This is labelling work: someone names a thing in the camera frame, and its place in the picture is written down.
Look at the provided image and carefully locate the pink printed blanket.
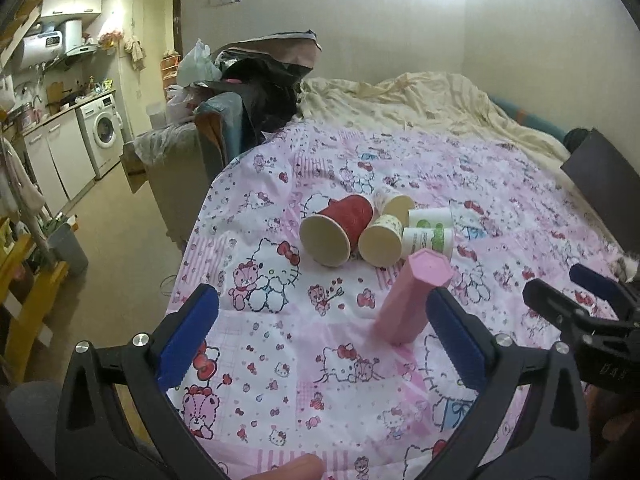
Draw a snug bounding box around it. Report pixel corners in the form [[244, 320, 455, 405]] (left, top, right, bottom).
[[167, 120, 626, 480]]

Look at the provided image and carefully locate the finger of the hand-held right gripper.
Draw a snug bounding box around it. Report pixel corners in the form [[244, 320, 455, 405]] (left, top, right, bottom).
[[569, 263, 640, 327], [522, 279, 632, 342]]

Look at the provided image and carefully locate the teal bed frame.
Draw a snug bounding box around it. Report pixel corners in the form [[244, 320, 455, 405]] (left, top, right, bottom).
[[487, 95, 571, 143]]

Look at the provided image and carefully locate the white water heater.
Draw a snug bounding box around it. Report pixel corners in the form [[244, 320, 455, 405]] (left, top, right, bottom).
[[15, 17, 83, 71]]

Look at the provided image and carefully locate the black bag pile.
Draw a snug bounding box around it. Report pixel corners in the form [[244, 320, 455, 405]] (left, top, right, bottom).
[[215, 30, 323, 136]]

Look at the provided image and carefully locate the person's grey pants leg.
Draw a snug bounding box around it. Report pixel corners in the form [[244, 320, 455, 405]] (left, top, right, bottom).
[[7, 380, 66, 480]]

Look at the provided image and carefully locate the pink hanging cloth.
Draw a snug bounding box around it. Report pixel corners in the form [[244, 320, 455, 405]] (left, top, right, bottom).
[[0, 145, 46, 216]]

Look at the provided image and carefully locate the white wall cabinet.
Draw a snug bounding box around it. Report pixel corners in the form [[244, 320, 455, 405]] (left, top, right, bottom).
[[40, 0, 103, 18]]

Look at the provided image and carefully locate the person's left hand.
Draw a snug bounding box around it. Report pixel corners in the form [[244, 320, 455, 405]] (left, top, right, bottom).
[[267, 452, 326, 480]]

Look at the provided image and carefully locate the pink hexagonal cup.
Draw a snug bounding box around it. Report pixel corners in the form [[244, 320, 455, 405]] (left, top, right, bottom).
[[375, 248, 455, 346]]

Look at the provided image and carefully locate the white kitchen base cabinet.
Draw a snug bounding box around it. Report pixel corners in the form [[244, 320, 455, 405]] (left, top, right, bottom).
[[22, 110, 96, 216]]

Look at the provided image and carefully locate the dark brown board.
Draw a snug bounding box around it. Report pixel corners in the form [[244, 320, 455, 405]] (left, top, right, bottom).
[[560, 127, 640, 256]]

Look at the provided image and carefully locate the white plastic bag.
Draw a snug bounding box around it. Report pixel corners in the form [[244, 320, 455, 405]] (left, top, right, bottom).
[[177, 40, 223, 86]]

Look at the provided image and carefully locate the grey trash bin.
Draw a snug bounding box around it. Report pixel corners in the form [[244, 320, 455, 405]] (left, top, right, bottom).
[[47, 215, 90, 276]]

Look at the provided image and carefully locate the grey white furry thing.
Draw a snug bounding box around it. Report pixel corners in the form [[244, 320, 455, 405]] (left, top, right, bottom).
[[612, 255, 640, 281]]

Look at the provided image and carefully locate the grey armchair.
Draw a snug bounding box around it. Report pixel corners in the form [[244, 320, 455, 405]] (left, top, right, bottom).
[[122, 90, 251, 251]]

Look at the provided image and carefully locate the white washing machine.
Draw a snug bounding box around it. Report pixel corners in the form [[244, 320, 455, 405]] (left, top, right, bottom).
[[75, 92, 126, 178]]

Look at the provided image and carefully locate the white green label paper cup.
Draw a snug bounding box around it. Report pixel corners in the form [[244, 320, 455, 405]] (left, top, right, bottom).
[[407, 206, 453, 228], [401, 226, 456, 261]]

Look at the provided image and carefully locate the tall white cupboard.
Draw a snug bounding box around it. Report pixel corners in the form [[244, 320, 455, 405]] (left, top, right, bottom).
[[102, 0, 146, 141]]

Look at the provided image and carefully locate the cream duvet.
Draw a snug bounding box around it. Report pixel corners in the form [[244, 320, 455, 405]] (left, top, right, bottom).
[[295, 72, 571, 161]]

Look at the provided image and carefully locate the yellow wooden rack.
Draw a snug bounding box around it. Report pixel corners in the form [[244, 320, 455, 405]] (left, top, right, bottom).
[[0, 215, 71, 386]]

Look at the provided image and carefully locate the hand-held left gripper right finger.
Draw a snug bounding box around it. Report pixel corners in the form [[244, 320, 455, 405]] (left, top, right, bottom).
[[424, 285, 593, 480]]

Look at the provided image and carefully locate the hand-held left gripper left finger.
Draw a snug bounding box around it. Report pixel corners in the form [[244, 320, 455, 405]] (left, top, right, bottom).
[[55, 282, 226, 480]]

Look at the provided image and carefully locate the beige paper cup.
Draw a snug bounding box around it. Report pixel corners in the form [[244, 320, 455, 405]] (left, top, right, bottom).
[[357, 214, 405, 266], [372, 187, 416, 228]]

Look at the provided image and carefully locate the beige hanging towel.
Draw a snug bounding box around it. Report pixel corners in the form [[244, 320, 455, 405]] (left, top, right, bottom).
[[124, 35, 147, 72]]

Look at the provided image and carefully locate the cardboard box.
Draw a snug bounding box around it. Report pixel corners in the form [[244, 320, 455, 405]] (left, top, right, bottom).
[[120, 140, 151, 193]]

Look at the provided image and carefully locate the red paper cup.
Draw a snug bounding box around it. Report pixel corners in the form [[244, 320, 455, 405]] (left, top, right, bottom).
[[299, 194, 376, 268]]

